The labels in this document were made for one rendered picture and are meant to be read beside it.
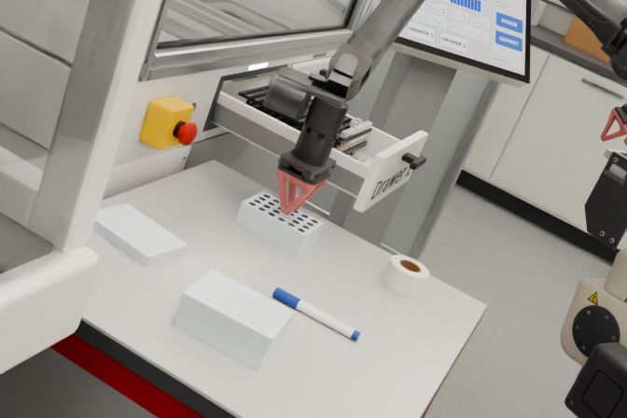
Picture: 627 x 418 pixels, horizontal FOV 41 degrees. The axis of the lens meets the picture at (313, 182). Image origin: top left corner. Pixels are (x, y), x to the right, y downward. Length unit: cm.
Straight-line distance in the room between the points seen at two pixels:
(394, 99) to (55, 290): 180
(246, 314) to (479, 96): 228
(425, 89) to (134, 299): 161
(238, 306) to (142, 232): 24
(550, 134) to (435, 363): 332
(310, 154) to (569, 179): 327
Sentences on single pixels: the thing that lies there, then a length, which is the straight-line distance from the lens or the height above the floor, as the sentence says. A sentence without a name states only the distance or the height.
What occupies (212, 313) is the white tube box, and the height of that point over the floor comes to 81.
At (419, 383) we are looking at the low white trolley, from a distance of 119.
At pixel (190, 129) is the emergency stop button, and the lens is 136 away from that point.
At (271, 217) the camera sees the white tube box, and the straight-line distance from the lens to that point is 138.
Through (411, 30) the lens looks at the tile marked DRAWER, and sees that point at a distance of 239.
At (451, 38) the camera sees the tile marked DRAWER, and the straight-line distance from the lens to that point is 246.
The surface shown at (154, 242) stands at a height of 78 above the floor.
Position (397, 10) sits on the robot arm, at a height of 116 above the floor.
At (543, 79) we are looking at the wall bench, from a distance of 448.
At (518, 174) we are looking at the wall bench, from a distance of 456.
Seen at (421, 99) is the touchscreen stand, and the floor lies 80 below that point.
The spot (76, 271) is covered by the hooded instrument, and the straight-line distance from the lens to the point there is 88.
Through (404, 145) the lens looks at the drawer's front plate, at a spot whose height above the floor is 93.
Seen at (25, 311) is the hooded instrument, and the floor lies 88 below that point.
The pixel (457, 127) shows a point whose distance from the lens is 327.
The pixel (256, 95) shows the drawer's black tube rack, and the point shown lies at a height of 90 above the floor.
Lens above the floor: 135
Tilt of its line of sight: 20 degrees down
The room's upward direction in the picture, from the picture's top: 22 degrees clockwise
